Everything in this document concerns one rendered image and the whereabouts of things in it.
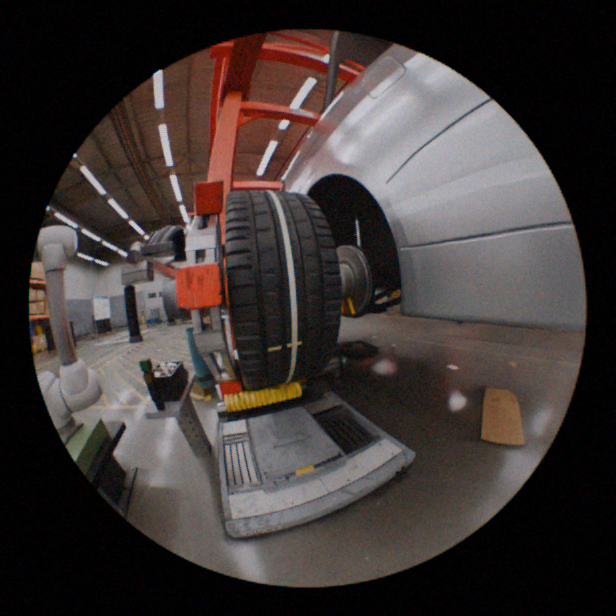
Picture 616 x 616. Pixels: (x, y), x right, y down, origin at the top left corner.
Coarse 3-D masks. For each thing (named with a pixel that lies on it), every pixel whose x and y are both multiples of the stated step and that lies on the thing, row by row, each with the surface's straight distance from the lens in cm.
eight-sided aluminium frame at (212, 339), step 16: (192, 224) 48; (208, 224) 47; (192, 240) 41; (208, 240) 41; (192, 256) 40; (208, 256) 40; (224, 272) 89; (192, 320) 39; (224, 320) 88; (208, 336) 39; (224, 336) 40; (208, 352) 42; (224, 352) 43; (224, 368) 57
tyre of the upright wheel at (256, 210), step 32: (256, 192) 51; (288, 192) 56; (256, 224) 37; (288, 224) 39; (320, 224) 42; (256, 256) 34; (320, 256) 38; (256, 288) 33; (288, 288) 34; (320, 288) 37; (256, 320) 34; (288, 320) 35; (320, 320) 38; (256, 352) 37; (288, 352) 39; (320, 352) 44; (256, 384) 47
